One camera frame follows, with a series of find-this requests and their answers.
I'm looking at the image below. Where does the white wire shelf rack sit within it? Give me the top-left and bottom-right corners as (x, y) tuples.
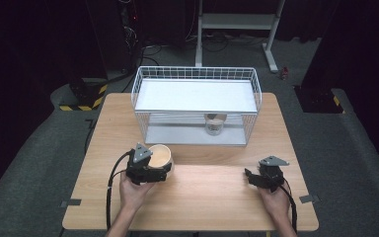
(130, 65), (264, 147)

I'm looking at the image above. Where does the person's right hand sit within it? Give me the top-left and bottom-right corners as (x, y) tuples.
(259, 182), (292, 221)

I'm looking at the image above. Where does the white metal stand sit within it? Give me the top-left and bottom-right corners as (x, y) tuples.
(193, 0), (286, 74)

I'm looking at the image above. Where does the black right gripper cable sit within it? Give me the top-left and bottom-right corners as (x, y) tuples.
(279, 178), (299, 234)

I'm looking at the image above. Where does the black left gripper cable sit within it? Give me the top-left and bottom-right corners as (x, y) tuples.
(105, 148), (136, 232)

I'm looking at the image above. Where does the grey tape strip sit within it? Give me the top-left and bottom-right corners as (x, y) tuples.
(60, 198), (83, 208)
(298, 194), (322, 204)

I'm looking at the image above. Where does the cream ceramic mug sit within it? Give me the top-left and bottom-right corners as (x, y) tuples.
(147, 143), (176, 175)

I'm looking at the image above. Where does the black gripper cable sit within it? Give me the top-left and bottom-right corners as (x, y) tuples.
(279, 178), (299, 234)
(105, 148), (136, 232)

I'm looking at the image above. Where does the person's left hand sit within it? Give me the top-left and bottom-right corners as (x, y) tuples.
(118, 170), (156, 212)

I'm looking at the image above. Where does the black stand base striped edge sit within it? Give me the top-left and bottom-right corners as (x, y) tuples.
(293, 84), (346, 115)
(58, 74), (110, 113)

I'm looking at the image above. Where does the black computer tower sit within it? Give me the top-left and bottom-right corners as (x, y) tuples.
(115, 0), (146, 73)

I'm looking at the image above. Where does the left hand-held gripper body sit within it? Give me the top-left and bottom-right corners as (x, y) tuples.
(125, 142), (154, 186)

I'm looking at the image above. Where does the glass jar with white lid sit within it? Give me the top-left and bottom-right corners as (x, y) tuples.
(203, 113), (228, 137)

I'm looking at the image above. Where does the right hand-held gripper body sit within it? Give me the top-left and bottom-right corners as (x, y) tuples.
(257, 155), (290, 194)

